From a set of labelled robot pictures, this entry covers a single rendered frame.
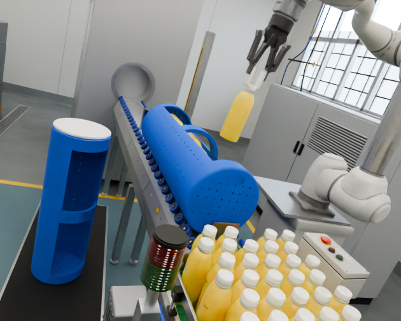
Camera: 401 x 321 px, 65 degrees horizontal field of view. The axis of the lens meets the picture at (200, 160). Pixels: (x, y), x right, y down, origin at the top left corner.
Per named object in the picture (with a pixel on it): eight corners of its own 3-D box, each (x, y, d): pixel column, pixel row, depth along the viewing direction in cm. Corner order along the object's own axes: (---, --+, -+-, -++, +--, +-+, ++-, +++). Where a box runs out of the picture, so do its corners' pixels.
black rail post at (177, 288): (173, 307, 87) (181, 284, 84) (176, 316, 84) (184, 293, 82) (165, 307, 86) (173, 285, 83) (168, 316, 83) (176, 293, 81)
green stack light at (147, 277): (169, 267, 61) (176, 246, 60) (178, 292, 56) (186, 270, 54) (137, 267, 59) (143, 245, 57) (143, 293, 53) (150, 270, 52)
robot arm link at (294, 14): (274, -8, 101) (265, 11, 103) (289, -8, 93) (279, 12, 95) (296, 5, 105) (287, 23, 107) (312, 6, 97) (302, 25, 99)
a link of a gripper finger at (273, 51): (273, 35, 104) (276, 36, 105) (263, 70, 109) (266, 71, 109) (279, 37, 101) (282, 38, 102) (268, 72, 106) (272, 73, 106)
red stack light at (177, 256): (176, 246, 60) (182, 228, 59) (186, 269, 54) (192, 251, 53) (143, 244, 57) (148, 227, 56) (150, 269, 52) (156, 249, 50)
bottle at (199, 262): (201, 297, 93) (221, 246, 87) (193, 313, 87) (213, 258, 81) (180, 286, 95) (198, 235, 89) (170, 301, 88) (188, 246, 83)
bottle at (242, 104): (240, 142, 115) (262, 94, 110) (230, 142, 109) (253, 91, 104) (225, 134, 118) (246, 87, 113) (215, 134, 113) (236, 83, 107)
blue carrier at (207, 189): (180, 153, 197) (195, 109, 188) (242, 240, 122) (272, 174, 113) (135, 144, 184) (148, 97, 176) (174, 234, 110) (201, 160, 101)
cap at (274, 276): (282, 281, 81) (285, 276, 80) (276, 287, 78) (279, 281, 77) (270, 272, 83) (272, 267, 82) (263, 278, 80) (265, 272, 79)
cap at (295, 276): (286, 273, 85) (288, 267, 84) (298, 275, 86) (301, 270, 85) (291, 283, 81) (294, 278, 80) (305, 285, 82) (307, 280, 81)
